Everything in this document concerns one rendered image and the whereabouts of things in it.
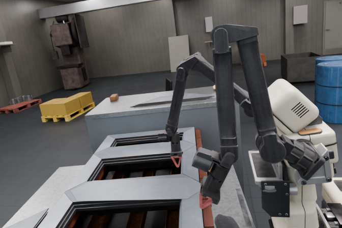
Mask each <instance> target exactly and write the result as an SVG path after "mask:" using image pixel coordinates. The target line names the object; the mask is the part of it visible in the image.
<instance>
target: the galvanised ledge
mask: <svg viewBox="0 0 342 228"><path fill-rule="evenodd" d="M236 189H241V186H240V183H239V180H238V178H237V175H236V172H235V169H234V166H233V165H232V166H231V169H230V171H229V173H228V175H227V177H226V179H225V181H224V183H223V185H222V187H221V189H220V201H219V203H218V204H217V205H216V204H211V205H212V207H211V208H212V215H213V222H214V228H217V225H216V222H215V217H216V216H217V215H218V214H222V215H225V216H230V217H232V218H233V219H234V220H235V221H236V222H237V224H238V226H239V228H255V225H254V223H253V219H252V217H251V214H250V211H249V208H248V205H247V203H246V200H245V197H244V194H243V191H242V189H241V192H242V195H243V198H244V202H245V205H246V209H247V212H248V215H249V218H250V221H251V225H252V227H246V224H245V221H244V217H243V214H242V210H241V206H240V203H239V199H238V196H237V192H236Z"/></svg>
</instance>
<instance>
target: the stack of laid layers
mask: <svg viewBox="0 0 342 228"><path fill-rule="evenodd" d="M179 134H180V139H182V140H183V132H180V133H179ZM149 141H159V140H158V135H148V136H137V137H127V138H115V140H114V141H113V143H112V144H111V146H110V147H116V146H117V145H121V144H131V143H143V142H149ZM169 160H172V158H171V156H170V153H164V154H153V155H141V156H130V157H118V158H106V159H101V161H100V162H99V164H98V165H97V167H96V168H95V170H94V171H93V173H92V174H91V176H90V177H89V179H88V180H87V181H86V182H84V183H82V184H80V185H78V186H76V187H74V188H72V189H70V190H68V191H66V192H64V193H65V194H66V196H67V197H68V198H69V199H70V200H71V201H72V204H71V206H70V207H69V209H68V210H67V212H66V213H65V215H64V216H63V218H62V219H61V220H60V222H59V223H58V225H57V226H56V228H66V227H67V226H68V224H69V223H70V221H71V219H72V218H73V216H74V214H75V213H76V212H79V211H94V210H109V209H124V208H139V207H153V206H168V205H180V213H179V228H181V215H182V199H157V200H131V201H79V202H77V200H76V199H75V197H74V196H73V194H72V193H71V190H73V189H75V188H77V187H79V186H82V185H84V184H86V183H88V182H90V181H95V180H96V179H97V177H98V176H99V174H100V173H101V171H102V169H103V168H104V166H109V165H121V164H133V163H145V162H156V161H169ZM182 172H183V152H182V159H181V174H177V175H164V176H151V177H138V178H125V179H113V180H128V179H157V178H183V177H189V176H187V175H185V174H182Z"/></svg>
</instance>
